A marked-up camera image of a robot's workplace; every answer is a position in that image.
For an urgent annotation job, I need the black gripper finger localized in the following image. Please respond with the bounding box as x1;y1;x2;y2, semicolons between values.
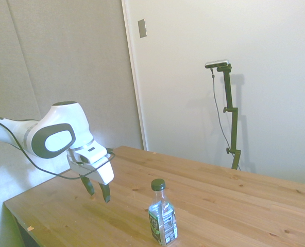
80;176;95;197
98;182;112;204

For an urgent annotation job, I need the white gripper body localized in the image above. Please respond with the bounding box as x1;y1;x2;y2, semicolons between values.
66;155;115;185

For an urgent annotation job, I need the clear bottle with green cap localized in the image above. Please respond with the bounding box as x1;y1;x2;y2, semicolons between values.
148;179;179;246

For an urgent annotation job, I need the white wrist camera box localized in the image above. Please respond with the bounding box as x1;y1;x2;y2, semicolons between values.
67;143;111;168

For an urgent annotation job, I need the black articulated camera stand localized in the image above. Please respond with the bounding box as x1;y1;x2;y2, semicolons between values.
216;64;242;170

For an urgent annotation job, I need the grey wall switch plate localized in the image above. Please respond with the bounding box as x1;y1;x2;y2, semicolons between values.
138;19;148;39

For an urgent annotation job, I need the silver camera on stand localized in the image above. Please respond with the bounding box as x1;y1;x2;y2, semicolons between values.
205;59;230;69

